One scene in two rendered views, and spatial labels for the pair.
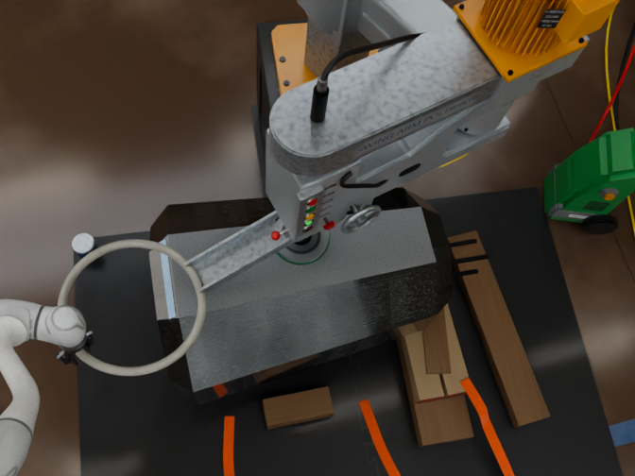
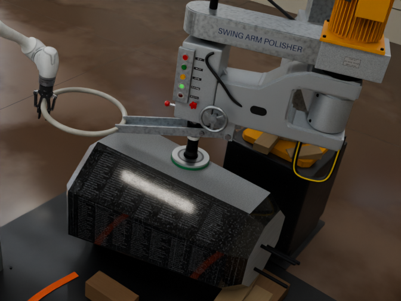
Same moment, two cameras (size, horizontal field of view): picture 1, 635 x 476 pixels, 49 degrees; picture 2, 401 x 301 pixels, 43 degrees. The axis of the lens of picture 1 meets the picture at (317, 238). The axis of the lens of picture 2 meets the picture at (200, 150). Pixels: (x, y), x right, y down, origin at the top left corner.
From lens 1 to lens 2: 2.08 m
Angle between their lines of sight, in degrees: 46
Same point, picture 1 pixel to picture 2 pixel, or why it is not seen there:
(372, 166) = (234, 81)
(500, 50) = (329, 33)
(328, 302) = (171, 191)
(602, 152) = not seen: outside the picture
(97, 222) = not seen: hidden behind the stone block
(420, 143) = (267, 82)
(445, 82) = (287, 29)
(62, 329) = (44, 51)
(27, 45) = not seen: hidden behind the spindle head
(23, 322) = (36, 44)
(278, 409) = (100, 280)
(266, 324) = (131, 178)
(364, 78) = (250, 13)
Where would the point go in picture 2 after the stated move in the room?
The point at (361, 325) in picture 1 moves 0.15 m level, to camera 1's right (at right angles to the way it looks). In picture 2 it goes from (178, 223) to (194, 240)
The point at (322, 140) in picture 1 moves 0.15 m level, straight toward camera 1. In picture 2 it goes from (204, 11) to (178, 13)
